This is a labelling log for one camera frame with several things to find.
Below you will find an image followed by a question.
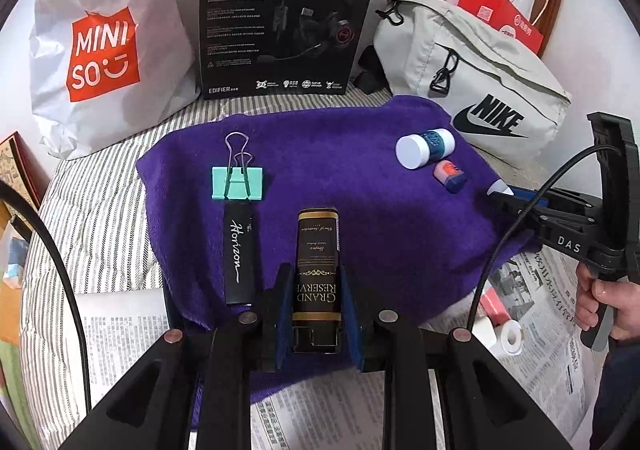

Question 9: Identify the pink pen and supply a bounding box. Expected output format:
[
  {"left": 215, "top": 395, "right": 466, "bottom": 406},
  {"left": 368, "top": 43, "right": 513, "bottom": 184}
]
[{"left": 472, "top": 289, "right": 512, "bottom": 347}]

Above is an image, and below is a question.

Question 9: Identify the black cable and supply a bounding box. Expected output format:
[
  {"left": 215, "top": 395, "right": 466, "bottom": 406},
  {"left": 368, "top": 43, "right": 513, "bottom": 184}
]
[
  {"left": 0, "top": 180, "right": 93, "bottom": 413},
  {"left": 467, "top": 144, "right": 631, "bottom": 331}
]

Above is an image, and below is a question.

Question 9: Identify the newspaper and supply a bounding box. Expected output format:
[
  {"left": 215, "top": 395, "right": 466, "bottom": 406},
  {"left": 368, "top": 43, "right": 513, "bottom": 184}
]
[{"left": 75, "top": 245, "right": 601, "bottom": 450}]

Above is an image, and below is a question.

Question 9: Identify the wooden nightstand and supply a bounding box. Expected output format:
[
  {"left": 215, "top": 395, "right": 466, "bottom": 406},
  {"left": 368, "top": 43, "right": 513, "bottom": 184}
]
[{"left": 0, "top": 200, "right": 36, "bottom": 296}]

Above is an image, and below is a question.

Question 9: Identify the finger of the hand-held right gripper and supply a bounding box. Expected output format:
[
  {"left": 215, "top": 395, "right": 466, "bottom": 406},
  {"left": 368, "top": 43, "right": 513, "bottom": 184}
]
[
  {"left": 510, "top": 187, "right": 597, "bottom": 206},
  {"left": 489, "top": 194, "right": 553, "bottom": 235}
]

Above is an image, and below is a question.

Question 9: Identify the black rectangular case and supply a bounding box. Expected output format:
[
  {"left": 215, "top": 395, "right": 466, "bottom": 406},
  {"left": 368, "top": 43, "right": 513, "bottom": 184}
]
[{"left": 223, "top": 202, "right": 257, "bottom": 306}]

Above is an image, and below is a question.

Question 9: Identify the person's right forearm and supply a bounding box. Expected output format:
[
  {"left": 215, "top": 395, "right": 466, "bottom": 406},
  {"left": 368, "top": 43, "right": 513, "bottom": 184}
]
[{"left": 595, "top": 342, "right": 640, "bottom": 450}]

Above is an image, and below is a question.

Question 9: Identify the white tape roll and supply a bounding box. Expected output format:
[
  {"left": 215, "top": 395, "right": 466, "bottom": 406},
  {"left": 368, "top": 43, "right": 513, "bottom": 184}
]
[{"left": 500, "top": 321, "right": 527, "bottom": 357}]

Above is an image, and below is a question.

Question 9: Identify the white plastic shopping bag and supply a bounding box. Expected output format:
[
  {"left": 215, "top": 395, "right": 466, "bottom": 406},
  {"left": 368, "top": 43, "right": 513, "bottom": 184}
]
[{"left": 27, "top": 0, "right": 201, "bottom": 161}]

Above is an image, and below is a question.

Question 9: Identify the red paper bag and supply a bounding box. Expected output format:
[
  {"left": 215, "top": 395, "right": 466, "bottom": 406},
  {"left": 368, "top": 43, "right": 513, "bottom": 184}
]
[{"left": 457, "top": 0, "right": 548, "bottom": 56}]

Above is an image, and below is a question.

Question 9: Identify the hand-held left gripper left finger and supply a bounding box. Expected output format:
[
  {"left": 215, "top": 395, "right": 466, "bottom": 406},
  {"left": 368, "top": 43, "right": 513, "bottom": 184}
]
[{"left": 60, "top": 262, "right": 293, "bottom": 450}]

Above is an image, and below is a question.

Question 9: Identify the clear box with blue cube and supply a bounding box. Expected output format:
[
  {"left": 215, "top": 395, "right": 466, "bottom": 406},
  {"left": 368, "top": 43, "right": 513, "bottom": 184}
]
[{"left": 0, "top": 235, "right": 31, "bottom": 291}]

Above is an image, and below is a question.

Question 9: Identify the green binder clip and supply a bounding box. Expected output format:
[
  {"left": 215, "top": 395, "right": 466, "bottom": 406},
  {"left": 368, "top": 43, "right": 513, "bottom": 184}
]
[{"left": 211, "top": 132, "right": 265, "bottom": 203}]

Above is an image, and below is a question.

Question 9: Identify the black headset box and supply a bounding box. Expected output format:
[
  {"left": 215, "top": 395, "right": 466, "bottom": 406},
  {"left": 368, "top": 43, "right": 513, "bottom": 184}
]
[{"left": 194, "top": 0, "right": 383, "bottom": 102}]

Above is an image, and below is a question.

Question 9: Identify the person's right hand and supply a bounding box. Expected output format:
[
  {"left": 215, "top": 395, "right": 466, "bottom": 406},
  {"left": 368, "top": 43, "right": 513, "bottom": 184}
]
[{"left": 575, "top": 262, "right": 640, "bottom": 343}]

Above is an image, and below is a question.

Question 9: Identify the grey waist bag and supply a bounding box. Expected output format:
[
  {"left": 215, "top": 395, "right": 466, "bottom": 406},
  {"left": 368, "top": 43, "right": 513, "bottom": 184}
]
[{"left": 356, "top": 0, "right": 573, "bottom": 170}]

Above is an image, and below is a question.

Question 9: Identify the white jar with blue label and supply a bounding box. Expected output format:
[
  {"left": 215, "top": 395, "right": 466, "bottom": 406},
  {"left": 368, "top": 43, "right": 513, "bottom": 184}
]
[{"left": 395, "top": 127, "right": 456, "bottom": 170}]

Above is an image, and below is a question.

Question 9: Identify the orange and blue container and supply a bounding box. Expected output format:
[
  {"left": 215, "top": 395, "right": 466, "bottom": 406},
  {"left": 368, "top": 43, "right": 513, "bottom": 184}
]
[{"left": 432, "top": 160, "right": 463, "bottom": 193}]

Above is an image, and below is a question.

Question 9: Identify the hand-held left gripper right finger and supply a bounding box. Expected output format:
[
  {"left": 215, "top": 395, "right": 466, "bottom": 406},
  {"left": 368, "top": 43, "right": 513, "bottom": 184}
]
[{"left": 340, "top": 262, "right": 571, "bottom": 450}]

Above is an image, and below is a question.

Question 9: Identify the purple towel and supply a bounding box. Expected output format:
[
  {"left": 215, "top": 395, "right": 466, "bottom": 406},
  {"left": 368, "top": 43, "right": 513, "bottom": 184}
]
[{"left": 136, "top": 95, "right": 541, "bottom": 406}]

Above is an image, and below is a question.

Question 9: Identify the brown patterned notebook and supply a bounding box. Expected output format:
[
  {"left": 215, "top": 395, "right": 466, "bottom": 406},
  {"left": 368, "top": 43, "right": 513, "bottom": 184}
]
[{"left": 0, "top": 131, "right": 48, "bottom": 211}]

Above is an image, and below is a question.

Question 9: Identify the black and gold box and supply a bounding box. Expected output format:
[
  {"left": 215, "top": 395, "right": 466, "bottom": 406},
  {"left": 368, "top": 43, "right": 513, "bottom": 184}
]
[{"left": 291, "top": 207, "right": 343, "bottom": 353}]

